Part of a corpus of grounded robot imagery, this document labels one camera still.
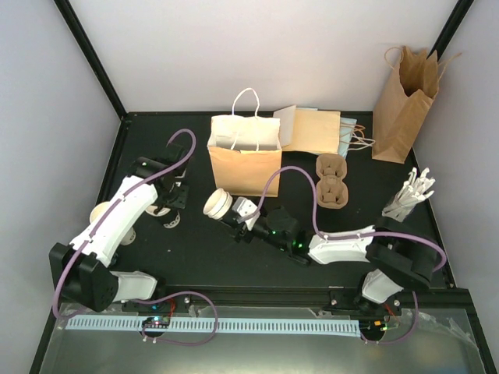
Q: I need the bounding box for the white paper cup stack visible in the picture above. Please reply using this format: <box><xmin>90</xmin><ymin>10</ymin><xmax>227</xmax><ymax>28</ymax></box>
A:
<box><xmin>90</xmin><ymin>201</ymin><xmax>136</xmax><ymax>245</ymax></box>
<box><xmin>145</xmin><ymin>205</ymin><xmax>181</xmax><ymax>229</ymax></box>

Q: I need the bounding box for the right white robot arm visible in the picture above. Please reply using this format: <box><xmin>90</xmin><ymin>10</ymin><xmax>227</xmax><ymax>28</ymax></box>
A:
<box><xmin>214</xmin><ymin>206</ymin><xmax>437</xmax><ymax>316</ymax></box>

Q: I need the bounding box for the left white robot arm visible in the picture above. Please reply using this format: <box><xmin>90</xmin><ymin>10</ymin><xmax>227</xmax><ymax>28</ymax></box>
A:
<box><xmin>49</xmin><ymin>143</ymin><xmax>190</xmax><ymax>312</ymax></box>

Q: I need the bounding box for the tan flat paper bag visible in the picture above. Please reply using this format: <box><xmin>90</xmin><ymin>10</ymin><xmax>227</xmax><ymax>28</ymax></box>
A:
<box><xmin>272</xmin><ymin>104</ymin><xmax>370</xmax><ymax>153</ymax></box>

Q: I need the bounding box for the light blue flat paper bag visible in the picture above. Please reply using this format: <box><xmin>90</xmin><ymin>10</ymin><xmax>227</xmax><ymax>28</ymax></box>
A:
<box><xmin>297</xmin><ymin>108</ymin><xmax>357</xmax><ymax>158</ymax></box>

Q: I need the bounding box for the white stirrer bundle in cup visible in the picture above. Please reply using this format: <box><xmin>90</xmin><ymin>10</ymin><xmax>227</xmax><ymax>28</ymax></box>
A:
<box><xmin>382</xmin><ymin>168</ymin><xmax>436</xmax><ymax>222</ymax></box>

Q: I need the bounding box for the standing brown paper bag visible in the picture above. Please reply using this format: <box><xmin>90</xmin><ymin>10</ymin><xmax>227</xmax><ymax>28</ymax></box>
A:
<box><xmin>372</xmin><ymin>46</ymin><xmax>451</xmax><ymax>164</ymax></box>

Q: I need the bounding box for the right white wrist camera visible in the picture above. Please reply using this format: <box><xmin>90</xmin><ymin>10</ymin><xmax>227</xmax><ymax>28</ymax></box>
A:
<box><xmin>232</xmin><ymin>196</ymin><xmax>260</xmax><ymax>231</ymax></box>

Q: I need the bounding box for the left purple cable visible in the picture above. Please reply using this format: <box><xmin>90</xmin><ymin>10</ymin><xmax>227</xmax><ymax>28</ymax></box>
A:
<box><xmin>51</xmin><ymin>129</ymin><xmax>196</xmax><ymax>319</ymax></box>

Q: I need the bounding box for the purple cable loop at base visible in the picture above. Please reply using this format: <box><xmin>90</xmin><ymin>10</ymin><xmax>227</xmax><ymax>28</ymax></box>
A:
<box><xmin>136</xmin><ymin>290</ymin><xmax>219</xmax><ymax>347</ymax></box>

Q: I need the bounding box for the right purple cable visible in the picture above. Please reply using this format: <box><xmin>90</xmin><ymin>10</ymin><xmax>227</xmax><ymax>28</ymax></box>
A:
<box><xmin>238</xmin><ymin>165</ymin><xmax>448</xmax><ymax>272</ymax></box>

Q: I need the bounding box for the light blue cable duct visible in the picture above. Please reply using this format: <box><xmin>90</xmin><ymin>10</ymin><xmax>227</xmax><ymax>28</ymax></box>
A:
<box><xmin>66</xmin><ymin>315</ymin><xmax>360</xmax><ymax>337</ymax></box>

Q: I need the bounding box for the left black frame post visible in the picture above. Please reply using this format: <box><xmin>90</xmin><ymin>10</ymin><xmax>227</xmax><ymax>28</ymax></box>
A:
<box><xmin>54</xmin><ymin>0</ymin><xmax>127</xmax><ymax>118</ymax></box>

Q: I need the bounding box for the black frame post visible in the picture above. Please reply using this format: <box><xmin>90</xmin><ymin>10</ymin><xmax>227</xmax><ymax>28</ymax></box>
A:
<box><xmin>428</xmin><ymin>0</ymin><xmax>474</xmax><ymax>60</ymax></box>
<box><xmin>54</xmin><ymin>0</ymin><xmax>127</xmax><ymax>118</ymax></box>

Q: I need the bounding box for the right black frame post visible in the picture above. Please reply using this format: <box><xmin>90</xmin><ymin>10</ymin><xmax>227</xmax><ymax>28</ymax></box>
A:
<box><xmin>428</xmin><ymin>0</ymin><xmax>474</xmax><ymax>60</ymax></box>

